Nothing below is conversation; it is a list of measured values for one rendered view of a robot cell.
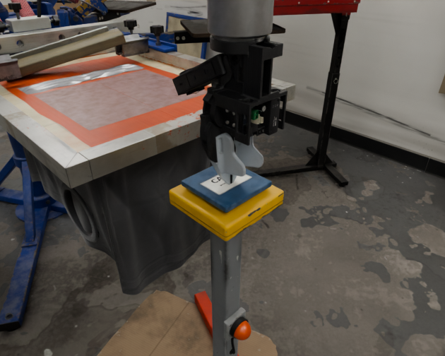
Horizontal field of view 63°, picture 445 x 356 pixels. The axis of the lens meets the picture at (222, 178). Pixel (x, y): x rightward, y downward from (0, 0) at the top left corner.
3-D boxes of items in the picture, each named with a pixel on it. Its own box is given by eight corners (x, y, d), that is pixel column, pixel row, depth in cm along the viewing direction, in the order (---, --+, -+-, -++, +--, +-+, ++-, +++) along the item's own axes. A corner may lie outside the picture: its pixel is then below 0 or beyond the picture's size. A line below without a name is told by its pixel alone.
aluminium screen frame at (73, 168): (294, 99, 91) (296, 84, 89) (70, 188, 57) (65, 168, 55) (126, 48, 139) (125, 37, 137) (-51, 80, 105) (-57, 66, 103)
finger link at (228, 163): (237, 205, 50) (239, 145, 45) (209, 187, 54) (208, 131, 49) (253, 196, 52) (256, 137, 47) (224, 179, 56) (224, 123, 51)
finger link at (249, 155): (253, 196, 52) (256, 137, 47) (224, 179, 56) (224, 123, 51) (267, 187, 54) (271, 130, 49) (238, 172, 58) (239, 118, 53)
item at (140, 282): (245, 228, 115) (251, 97, 93) (120, 311, 89) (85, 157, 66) (238, 223, 117) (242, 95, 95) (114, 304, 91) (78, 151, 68)
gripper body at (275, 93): (246, 152, 44) (249, 48, 38) (199, 130, 49) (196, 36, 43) (285, 133, 48) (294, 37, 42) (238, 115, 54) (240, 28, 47)
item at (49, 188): (140, 258, 90) (120, 138, 72) (108, 276, 85) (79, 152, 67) (60, 184, 118) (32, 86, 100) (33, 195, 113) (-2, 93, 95)
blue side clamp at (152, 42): (178, 66, 122) (176, 44, 118) (166, 68, 119) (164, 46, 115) (130, 51, 140) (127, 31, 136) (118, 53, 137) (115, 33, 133)
